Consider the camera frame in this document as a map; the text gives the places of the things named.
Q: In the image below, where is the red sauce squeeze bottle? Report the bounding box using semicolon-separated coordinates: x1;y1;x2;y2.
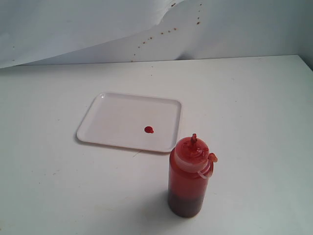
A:
167;134;218;218

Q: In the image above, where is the red sauce blob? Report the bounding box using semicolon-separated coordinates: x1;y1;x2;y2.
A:
144;126;154;134

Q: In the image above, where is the white rectangular plastic tray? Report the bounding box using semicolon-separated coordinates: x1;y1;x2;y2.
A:
76;92;182;153

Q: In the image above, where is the white paper backdrop sheet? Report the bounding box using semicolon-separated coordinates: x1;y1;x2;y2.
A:
0;0;313;68

